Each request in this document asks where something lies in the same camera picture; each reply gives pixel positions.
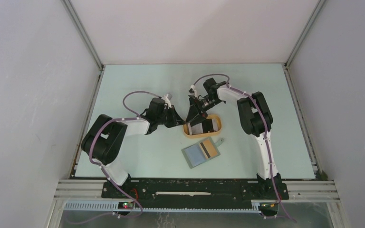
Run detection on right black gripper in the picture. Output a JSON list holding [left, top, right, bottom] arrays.
[[185, 96, 222, 127]]

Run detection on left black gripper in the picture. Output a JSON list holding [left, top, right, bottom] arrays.
[[156, 105, 185, 129]]

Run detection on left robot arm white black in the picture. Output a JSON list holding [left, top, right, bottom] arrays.
[[80, 97, 186, 198]]

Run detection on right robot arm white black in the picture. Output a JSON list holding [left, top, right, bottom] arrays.
[[186, 83, 279, 199]]

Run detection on stack of cards in tray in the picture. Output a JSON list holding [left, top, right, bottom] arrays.
[[188, 119, 219, 135]]

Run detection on orange oval tray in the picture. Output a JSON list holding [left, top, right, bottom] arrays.
[[183, 114, 222, 139]]

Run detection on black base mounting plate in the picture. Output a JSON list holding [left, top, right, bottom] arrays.
[[101, 178, 289, 209]]

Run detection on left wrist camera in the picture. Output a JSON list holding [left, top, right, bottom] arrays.
[[161, 93, 173, 108]]

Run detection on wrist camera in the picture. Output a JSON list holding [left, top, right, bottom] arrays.
[[189, 85, 198, 98], [161, 93, 173, 108]]

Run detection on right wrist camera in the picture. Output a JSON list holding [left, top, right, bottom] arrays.
[[189, 85, 198, 98]]

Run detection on aluminium frame rail front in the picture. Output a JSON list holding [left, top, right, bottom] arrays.
[[54, 178, 339, 213]]

